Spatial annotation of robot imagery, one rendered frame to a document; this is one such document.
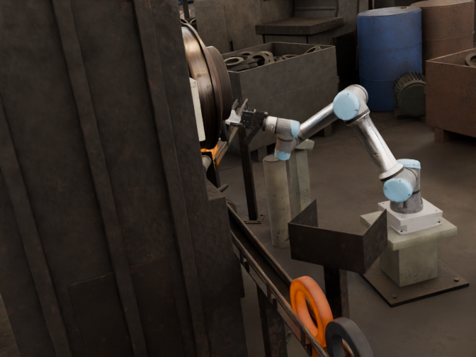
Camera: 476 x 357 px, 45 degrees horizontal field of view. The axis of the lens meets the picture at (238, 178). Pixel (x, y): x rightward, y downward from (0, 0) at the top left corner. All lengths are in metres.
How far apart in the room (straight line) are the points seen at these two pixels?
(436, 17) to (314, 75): 1.43
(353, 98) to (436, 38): 3.34
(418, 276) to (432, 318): 0.26
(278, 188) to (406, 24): 2.76
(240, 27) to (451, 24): 2.11
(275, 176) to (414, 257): 0.83
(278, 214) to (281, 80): 1.66
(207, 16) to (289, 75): 2.30
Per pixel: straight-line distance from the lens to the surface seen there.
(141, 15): 1.59
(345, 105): 2.49
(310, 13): 6.20
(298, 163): 3.18
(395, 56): 5.50
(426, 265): 2.88
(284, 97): 4.63
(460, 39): 5.82
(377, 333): 2.61
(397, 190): 2.56
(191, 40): 2.04
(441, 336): 2.61
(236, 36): 6.41
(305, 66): 4.75
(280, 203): 3.15
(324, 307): 1.48
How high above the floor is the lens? 1.57
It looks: 21 degrees down
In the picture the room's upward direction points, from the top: 8 degrees counter-clockwise
